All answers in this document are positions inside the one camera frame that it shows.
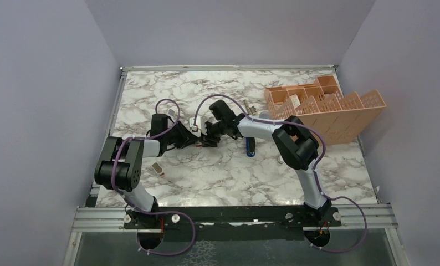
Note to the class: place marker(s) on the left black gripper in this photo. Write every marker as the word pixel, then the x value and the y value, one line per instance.
pixel 186 137

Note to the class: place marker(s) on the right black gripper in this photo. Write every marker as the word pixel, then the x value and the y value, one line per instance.
pixel 209 140

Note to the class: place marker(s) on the blue stapler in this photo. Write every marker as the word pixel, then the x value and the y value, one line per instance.
pixel 250 146

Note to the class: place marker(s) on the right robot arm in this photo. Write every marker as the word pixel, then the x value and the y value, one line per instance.
pixel 297 145

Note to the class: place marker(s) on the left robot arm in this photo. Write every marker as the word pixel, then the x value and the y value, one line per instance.
pixel 119 167

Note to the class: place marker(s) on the small white brown eraser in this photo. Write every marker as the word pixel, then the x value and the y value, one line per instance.
pixel 158 169

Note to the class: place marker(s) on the clear small cup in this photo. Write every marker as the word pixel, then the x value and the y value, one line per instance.
pixel 265 115

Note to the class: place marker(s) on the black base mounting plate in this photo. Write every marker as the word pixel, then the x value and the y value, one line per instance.
pixel 249 223

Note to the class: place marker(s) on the peach plastic desk organizer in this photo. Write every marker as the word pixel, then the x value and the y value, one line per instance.
pixel 321 105

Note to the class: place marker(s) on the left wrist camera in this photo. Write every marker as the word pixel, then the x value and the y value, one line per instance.
pixel 173 113

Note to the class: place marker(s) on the aluminium front frame rail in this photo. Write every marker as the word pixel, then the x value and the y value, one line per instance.
pixel 341 216

